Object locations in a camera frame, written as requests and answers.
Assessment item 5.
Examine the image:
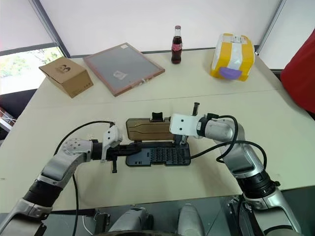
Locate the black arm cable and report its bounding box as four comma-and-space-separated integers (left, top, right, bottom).
189, 112, 268, 173
53, 120, 116, 223

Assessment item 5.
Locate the grey rounded robot shell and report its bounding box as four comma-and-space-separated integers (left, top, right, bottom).
108, 206, 154, 234
177, 203, 205, 236

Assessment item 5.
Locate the brown cardboard box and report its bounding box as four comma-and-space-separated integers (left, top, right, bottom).
38, 57, 95, 99

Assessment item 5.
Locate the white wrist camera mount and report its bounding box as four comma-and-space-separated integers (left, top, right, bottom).
100, 125, 124, 162
169, 113, 199, 136

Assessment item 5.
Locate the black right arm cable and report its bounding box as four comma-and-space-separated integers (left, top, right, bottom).
189, 112, 268, 173

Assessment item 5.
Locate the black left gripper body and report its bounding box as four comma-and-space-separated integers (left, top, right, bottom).
105, 145, 129, 174

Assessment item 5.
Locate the thin white cable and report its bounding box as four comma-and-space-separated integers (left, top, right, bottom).
82, 215, 95, 232

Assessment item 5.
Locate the black bit case amber lid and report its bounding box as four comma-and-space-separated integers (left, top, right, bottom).
125, 117, 192, 169

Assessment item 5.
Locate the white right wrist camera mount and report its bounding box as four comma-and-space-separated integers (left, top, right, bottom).
169, 113, 199, 136

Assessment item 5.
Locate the red fabric object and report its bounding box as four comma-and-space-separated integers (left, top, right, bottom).
280, 31, 315, 121

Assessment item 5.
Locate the glass cola bottle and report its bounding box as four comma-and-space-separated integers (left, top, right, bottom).
170, 25, 184, 65

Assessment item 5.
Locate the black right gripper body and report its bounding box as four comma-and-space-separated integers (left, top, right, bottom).
172, 101, 201, 141

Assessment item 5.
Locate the grey window frame post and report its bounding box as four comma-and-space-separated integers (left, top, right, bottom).
31, 0, 70, 59
255, 0, 290, 56

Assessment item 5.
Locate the yellow white parcel bag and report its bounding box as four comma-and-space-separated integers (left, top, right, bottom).
209, 33, 255, 82

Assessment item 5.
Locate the wood-framed grey board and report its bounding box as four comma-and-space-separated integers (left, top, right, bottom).
82, 42, 166, 97

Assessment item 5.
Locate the dark metal rack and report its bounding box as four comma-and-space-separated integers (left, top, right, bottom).
0, 106, 18, 135

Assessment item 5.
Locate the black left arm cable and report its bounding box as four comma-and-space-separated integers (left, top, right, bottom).
53, 120, 116, 223

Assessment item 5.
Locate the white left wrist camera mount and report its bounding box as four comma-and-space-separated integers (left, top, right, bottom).
100, 125, 124, 162

